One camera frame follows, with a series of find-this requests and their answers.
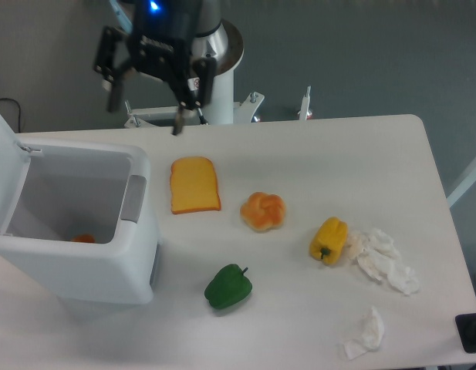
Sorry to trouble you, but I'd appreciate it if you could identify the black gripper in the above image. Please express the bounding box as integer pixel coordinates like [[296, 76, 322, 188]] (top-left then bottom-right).
[[93, 0, 217, 136]]

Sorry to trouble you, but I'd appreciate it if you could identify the white trash can lid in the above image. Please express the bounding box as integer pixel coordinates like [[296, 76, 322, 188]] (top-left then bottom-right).
[[0, 114, 30, 234]]

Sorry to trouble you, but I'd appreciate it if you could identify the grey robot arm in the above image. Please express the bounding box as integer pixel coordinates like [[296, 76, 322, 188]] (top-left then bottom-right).
[[93, 1, 222, 135]]

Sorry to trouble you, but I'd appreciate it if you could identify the white trash can body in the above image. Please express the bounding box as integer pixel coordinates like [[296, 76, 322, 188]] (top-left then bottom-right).
[[0, 139, 159, 304]]

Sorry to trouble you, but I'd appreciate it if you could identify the orange toast slice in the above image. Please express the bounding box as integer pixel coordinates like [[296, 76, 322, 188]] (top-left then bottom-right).
[[170, 156, 221, 214]]

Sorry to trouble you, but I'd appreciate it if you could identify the knotted bread roll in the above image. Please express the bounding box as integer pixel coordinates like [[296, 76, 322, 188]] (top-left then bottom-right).
[[240, 192, 287, 232]]

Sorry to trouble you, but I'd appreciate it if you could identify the orange item inside bin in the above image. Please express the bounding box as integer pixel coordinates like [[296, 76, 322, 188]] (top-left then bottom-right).
[[71, 234, 96, 244]]

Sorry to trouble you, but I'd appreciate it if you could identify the green bell pepper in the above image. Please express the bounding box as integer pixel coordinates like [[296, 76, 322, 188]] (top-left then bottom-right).
[[204, 264, 253, 310]]

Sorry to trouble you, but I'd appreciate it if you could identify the yellow bell pepper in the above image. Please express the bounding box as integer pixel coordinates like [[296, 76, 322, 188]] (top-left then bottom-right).
[[309, 217, 349, 265]]

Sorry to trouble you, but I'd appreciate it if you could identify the large crumpled white tissue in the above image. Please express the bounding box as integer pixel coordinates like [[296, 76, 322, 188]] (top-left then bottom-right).
[[345, 228, 420, 296]]

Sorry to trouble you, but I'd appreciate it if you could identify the small crumpled white tissue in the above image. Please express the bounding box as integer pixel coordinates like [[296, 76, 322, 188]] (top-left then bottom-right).
[[343, 306, 385, 361]]

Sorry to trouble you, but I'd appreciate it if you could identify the black device at edge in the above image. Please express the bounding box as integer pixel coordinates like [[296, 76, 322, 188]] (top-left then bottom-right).
[[455, 313, 476, 354]]

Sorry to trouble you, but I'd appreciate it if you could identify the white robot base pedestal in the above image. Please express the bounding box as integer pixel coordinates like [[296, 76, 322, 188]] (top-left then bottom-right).
[[124, 19, 265, 128]]

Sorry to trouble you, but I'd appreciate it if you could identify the white stand foot post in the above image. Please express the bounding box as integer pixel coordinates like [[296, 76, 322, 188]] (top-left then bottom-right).
[[298, 86, 312, 121]]

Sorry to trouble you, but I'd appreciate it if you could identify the white frame leg right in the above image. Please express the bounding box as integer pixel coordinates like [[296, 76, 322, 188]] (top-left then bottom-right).
[[447, 157, 476, 208]]

